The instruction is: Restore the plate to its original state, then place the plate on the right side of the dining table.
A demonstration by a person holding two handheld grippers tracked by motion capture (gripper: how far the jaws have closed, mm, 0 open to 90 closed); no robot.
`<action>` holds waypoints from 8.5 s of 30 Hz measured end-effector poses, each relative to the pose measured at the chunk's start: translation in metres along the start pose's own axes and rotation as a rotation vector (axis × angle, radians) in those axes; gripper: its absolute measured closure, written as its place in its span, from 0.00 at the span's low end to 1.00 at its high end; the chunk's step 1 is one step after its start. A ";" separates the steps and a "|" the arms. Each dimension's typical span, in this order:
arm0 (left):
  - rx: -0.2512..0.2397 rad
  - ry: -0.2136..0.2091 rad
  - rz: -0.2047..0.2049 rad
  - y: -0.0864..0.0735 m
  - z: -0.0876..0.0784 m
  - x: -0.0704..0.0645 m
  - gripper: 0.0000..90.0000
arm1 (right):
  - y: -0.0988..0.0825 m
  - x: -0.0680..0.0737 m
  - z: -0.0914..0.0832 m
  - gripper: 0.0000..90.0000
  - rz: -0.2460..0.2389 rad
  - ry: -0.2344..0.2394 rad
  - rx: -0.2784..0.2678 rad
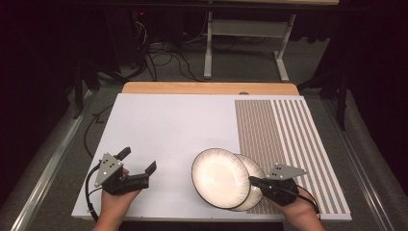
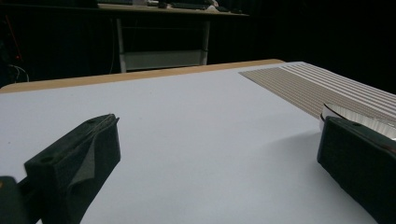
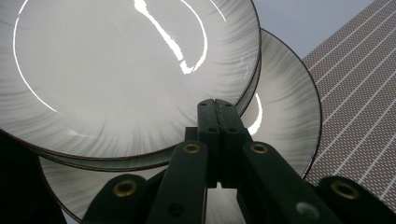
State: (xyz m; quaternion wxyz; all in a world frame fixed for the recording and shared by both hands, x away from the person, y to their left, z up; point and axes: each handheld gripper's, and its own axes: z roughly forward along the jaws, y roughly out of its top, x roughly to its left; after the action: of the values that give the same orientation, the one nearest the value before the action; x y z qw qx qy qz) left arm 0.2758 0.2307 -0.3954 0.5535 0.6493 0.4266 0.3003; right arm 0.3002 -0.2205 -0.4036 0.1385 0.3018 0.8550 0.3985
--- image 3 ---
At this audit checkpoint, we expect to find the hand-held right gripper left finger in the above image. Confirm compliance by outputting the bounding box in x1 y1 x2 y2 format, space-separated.
184 98 222 189

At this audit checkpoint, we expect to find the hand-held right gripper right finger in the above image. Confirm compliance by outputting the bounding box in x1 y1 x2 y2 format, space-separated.
214 98 254 189

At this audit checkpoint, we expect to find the white plate with grey streaks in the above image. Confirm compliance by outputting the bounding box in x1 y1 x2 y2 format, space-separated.
38 28 323 224
0 0 262 161
29 55 263 173

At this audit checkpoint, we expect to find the brown striped placemat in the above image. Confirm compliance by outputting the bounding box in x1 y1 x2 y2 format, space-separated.
302 0 396 213

